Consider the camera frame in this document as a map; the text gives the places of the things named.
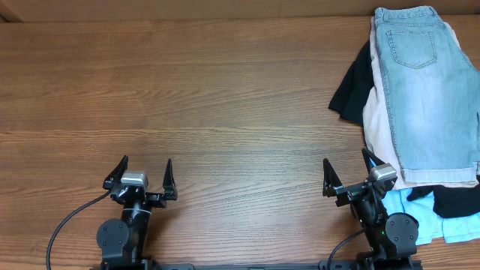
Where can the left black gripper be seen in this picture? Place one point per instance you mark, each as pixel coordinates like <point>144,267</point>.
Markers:
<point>151,195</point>

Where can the light blue shirt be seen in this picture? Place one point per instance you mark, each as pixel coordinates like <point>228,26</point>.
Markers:
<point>431,225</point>

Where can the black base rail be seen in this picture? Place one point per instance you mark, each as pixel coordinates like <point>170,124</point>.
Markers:
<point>321,265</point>

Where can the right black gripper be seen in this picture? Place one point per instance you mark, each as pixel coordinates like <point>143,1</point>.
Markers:
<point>352,189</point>

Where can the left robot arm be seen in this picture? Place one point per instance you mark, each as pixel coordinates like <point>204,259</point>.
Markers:
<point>122,241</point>

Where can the beige shorts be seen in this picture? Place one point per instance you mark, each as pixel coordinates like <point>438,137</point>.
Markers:
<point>377,130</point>

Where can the light blue denim shorts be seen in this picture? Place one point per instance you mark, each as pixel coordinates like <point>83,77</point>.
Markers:
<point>431,96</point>

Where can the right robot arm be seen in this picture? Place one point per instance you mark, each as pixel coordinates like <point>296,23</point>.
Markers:
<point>391,237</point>

